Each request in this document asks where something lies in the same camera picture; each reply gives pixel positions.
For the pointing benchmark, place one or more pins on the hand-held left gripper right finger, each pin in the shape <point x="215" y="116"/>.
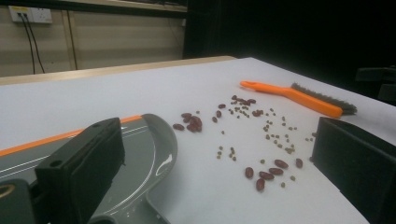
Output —
<point x="358" y="165"/>

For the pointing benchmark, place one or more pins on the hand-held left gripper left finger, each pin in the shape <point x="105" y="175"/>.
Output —
<point x="84" y="168"/>

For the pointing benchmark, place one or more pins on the grey dustpan with orange edge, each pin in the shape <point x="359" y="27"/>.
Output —
<point x="140" y="149"/>

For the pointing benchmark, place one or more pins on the small green beans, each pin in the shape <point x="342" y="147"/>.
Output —
<point x="289" y="150"/>

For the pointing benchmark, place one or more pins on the orange hand brush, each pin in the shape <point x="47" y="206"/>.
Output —
<point x="299" y="98"/>

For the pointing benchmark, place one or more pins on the red kidney beans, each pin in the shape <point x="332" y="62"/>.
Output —
<point x="195" y="122"/>

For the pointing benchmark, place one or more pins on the black metal stand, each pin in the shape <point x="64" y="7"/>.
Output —
<point x="376" y="76"/>

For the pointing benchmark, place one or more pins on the wooden table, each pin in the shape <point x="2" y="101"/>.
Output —
<point x="93" y="72"/>

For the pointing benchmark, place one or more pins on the white table board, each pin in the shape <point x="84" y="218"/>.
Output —
<point x="155" y="90"/>

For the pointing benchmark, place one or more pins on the black curtain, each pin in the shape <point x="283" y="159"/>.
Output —
<point x="295" y="28"/>

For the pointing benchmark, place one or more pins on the black horizontal bar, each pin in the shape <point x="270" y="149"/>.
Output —
<point x="93" y="7"/>

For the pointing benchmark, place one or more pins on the white wall socket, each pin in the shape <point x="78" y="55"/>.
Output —
<point x="37" y="15"/>

